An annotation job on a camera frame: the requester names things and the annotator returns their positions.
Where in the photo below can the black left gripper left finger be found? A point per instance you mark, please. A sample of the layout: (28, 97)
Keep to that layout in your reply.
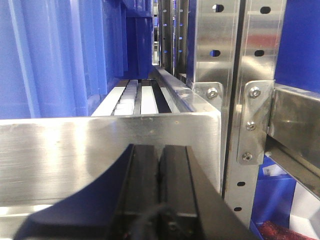
(115, 206)

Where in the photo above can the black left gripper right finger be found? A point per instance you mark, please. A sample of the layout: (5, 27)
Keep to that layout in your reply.
(198, 212)

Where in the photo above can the blue lower storage bin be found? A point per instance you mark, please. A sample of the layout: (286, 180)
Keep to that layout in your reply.
(283, 209)

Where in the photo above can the steel slotted shelf upright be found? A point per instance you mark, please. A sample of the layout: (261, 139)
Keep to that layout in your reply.
(216, 27)

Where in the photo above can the steel right shelf rail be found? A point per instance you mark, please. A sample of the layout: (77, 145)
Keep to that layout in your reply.
(293, 139)

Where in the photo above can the blue plastic tray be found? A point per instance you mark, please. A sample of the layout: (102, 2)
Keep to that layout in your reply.
(59, 58)

